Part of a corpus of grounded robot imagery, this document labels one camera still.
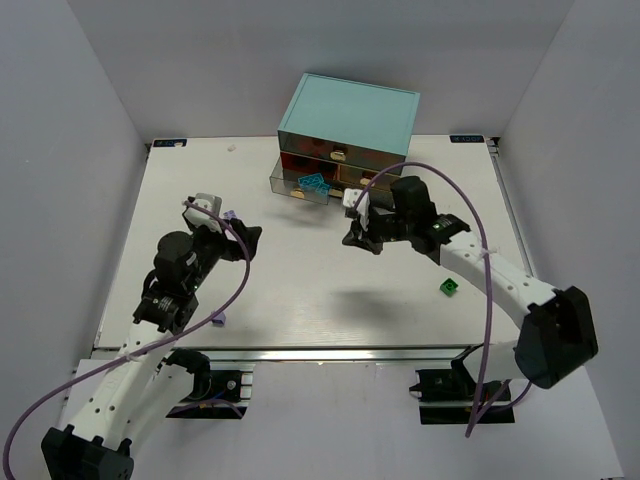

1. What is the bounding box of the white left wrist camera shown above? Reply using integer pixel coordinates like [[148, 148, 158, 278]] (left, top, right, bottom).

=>
[[182, 193, 222, 233]]

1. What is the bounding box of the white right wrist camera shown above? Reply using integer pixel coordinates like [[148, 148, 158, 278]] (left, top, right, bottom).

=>
[[342, 188, 370, 231]]

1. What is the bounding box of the long teal lego brick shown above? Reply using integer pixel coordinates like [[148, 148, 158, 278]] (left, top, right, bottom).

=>
[[298, 173, 324, 189]]

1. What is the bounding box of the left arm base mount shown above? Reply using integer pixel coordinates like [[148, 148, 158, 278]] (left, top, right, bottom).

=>
[[158, 349, 253, 420]]

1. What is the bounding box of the green lego cube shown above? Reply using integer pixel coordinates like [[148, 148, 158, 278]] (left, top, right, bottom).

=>
[[439, 278, 459, 297]]

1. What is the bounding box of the lilac lego brick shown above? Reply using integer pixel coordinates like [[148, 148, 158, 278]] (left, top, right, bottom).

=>
[[223, 210, 237, 221], [211, 312, 226, 327]]

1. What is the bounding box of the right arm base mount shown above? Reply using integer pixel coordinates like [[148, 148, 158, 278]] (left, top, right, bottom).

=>
[[409, 342, 521, 426]]

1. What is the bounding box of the lilac lego brick front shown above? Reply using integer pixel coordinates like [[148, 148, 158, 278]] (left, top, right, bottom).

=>
[[211, 312, 226, 327]]

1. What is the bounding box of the lilac lego brick rear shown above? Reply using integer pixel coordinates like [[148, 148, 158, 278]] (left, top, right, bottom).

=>
[[223, 210, 237, 221]]

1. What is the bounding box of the dark bottom drawer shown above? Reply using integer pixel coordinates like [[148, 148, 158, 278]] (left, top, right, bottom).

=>
[[328, 184, 393, 210]]

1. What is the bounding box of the teal drawer cabinet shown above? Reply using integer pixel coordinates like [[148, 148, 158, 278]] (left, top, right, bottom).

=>
[[277, 73, 420, 186]]

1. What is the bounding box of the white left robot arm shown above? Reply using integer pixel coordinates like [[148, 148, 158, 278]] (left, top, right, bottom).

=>
[[41, 219, 262, 479]]

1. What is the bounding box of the aluminium table front rail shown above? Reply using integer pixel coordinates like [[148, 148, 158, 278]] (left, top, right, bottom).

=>
[[92, 344, 569, 364]]

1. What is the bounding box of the right blue corner label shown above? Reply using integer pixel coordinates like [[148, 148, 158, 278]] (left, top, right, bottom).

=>
[[449, 134, 485, 144]]

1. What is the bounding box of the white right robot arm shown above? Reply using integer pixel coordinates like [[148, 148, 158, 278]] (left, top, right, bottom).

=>
[[342, 176, 599, 389]]

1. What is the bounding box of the blue corner label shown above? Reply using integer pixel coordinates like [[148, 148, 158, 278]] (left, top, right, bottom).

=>
[[449, 134, 485, 144], [152, 138, 187, 148]]

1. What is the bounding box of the small clear drawer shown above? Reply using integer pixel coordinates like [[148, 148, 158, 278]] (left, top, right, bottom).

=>
[[337, 165, 399, 191], [269, 158, 331, 205]]

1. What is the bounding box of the small teal lego cube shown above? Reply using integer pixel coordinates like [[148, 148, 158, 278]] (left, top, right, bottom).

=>
[[316, 183, 331, 196]]

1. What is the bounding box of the left blue corner label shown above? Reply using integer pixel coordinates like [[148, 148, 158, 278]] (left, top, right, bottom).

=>
[[152, 138, 187, 148]]

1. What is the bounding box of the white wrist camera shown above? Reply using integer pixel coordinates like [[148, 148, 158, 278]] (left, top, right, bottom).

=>
[[182, 193, 222, 233], [342, 188, 370, 231]]

